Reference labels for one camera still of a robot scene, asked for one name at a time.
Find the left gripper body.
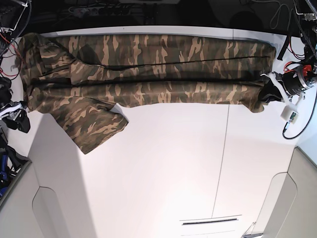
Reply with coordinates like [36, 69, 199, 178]
[262, 64, 317, 105]

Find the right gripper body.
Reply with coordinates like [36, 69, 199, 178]
[0, 76, 26, 120]

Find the camouflage T-shirt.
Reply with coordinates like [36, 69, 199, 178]
[16, 33, 276, 154]

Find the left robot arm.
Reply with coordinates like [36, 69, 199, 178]
[258, 0, 317, 103]

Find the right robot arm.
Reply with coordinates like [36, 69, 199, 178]
[0, 0, 32, 133]

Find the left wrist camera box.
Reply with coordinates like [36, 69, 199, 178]
[280, 105, 298, 124]

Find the camera black cable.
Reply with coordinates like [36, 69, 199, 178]
[282, 86, 317, 140]

